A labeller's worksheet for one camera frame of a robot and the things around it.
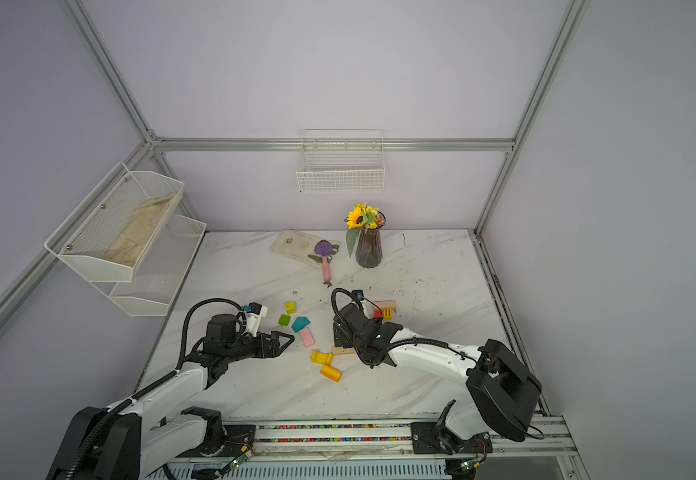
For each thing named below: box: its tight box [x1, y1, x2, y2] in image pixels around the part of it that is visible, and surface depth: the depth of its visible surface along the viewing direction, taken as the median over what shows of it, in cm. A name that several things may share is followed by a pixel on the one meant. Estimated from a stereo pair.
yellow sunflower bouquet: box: [343, 202, 385, 258], surface depth 93 cm
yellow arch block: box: [311, 350, 333, 364], surface depth 88 cm
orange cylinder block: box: [320, 364, 343, 383], surface depth 86 cm
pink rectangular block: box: [299, 327, 316, 349], surface depth 92 cm
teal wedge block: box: [291, 316, 311, 333], surface depth 96 cm
